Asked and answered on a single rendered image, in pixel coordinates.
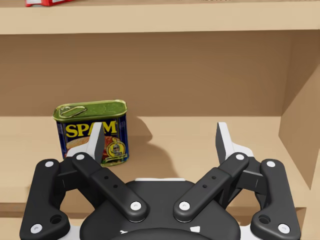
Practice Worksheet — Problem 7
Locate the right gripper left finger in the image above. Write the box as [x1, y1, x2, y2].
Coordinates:
[19, 121, 150, 237]

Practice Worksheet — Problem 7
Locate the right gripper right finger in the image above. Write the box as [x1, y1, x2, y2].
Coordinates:
[172, 121, 302, 237]

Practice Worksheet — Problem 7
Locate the green and blue rectangular can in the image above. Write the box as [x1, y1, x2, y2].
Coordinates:
[52, 99, 130, 168]

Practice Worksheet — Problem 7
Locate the red carton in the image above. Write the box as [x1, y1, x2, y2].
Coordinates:
[24, 0, 76, 8]

